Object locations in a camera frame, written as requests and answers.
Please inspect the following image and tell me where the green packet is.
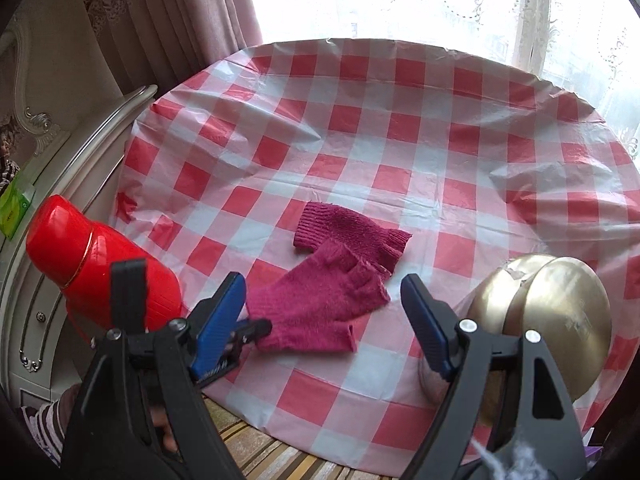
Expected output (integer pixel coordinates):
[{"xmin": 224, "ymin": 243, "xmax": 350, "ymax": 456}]
[{"xmin": 0, "ymin": 170, "xmax": 36, "ymax": 241}]

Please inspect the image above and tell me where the glass jar with gold lid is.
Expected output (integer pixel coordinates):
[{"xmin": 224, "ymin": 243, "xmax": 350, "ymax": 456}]
[{"xmin": 417, "ymin": 254, "xmax": 613, "ymax": 431}]

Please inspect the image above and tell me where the red thermos flask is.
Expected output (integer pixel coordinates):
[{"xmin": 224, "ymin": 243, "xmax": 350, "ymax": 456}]
[{"xmin": 26, "ymin": 194, "xmax": 183, "ymax": 346}]

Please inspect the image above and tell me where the person's left hand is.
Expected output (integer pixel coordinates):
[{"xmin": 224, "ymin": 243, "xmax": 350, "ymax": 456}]
[{"xmin": 150, "ymin": 400, "xmax": 183, "ymax": 461}]

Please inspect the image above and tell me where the white ornate cabinet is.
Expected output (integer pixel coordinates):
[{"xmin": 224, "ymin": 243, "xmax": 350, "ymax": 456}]
[{"xmin": 0, "ymin": 15, "xmax": 158, "ymax": 411}]

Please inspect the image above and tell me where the magenta knit fingerless glove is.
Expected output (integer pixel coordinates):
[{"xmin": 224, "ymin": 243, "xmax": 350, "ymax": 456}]
[
  {"xmin": 292, "ymin": 201, "xmax": 413, "ymax": 276},
  {"xmin": 247, "ymin": 240, "xmax": 392, "ymax": 353}
]

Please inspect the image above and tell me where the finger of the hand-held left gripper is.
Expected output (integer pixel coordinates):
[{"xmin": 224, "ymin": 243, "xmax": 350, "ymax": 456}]
[{"xmin": 200, "ymin": 317, "xmax": 273, "ymax": 388}]

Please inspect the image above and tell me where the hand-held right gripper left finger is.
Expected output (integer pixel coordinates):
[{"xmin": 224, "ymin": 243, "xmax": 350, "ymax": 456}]
[{"xmin": 60, "ymin": 271, "xmax": 247, "ymax": 480}]

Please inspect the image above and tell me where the white lace curtain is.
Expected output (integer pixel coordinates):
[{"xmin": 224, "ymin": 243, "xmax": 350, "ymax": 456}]
[{"xmin": 242, "ymin": 0, "xmax": 640, "ymax": 161}]

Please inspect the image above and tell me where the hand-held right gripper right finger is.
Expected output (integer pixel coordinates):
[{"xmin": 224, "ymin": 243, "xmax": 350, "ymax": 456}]
[{"xmin": 400, "ymin": 274, "xmax": 588, "ymax": 480}]

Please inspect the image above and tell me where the pink curtain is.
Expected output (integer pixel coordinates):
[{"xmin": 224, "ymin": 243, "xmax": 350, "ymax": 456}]
[{"xmin": 75, "ymin": 0, "xmax": 263, "ymax": 101}]

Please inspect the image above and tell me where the striped cushion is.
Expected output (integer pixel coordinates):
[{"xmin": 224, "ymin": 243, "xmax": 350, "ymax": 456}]
[{"xmin": 202, "ymin": 395, "xmax": 401, "ymax": 480}]

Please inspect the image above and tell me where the person's left forearm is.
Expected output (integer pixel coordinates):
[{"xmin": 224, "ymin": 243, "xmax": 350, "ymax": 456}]
[{"xmin": 20, "ymin": 385, "xmax": 81, "ymax": 468}]

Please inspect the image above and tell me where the red checkered plastic tablecloth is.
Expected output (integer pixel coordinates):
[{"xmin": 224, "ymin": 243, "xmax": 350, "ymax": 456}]
[{"xmin": 115, "ymin": 37, "xmax": 640, "ymax": 478}]

